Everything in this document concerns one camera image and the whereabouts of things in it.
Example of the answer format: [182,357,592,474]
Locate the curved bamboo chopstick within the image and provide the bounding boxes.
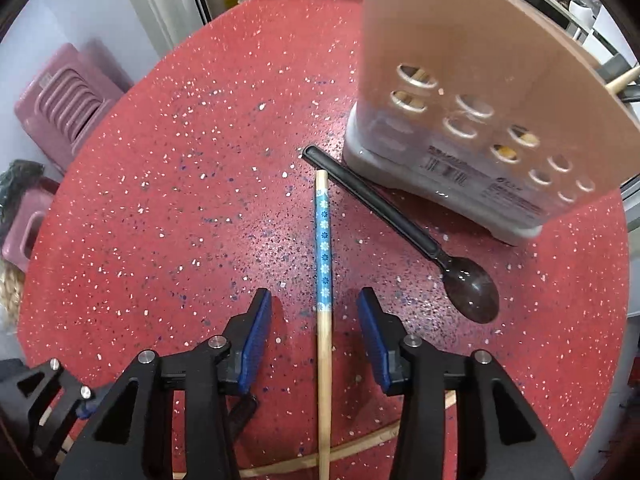
[171,389,459,480]

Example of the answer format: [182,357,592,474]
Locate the black plastic spoon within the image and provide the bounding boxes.
[303,145,499,324]

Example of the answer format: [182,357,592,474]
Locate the blue patterned wooden chopstick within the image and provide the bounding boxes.
[314,170,333,480]

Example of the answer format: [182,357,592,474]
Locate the pink plastic stool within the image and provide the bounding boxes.
[1,44,124,272]

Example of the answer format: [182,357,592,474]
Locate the beige utensil holder caddy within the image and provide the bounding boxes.
[343,0,639,245]

